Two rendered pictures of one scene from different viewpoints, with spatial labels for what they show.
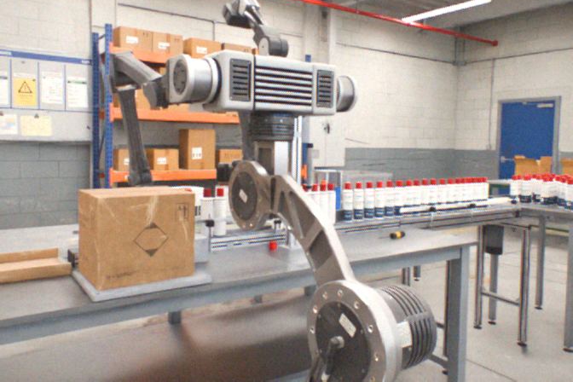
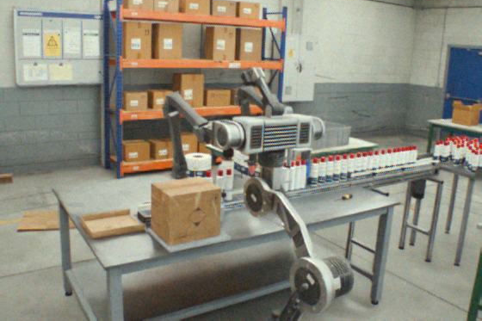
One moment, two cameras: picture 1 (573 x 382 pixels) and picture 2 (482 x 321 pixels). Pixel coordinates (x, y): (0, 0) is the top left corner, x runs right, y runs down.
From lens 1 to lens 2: 0.98 m
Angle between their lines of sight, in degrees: 10
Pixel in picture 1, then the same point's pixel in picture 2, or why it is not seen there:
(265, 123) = (268, 157)
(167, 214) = (206, 201)
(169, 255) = (207, 225)
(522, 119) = (466, 64)
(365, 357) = (318, 294)
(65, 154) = (82, 94)
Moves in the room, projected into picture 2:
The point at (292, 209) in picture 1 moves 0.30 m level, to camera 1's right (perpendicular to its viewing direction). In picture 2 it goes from (283, 214) to (349, 217)
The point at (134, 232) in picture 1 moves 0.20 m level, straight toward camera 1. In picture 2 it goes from (188, 213) to (194, 228)
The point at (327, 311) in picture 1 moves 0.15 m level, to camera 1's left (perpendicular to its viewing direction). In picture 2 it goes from (300, 271) to (265, 269)
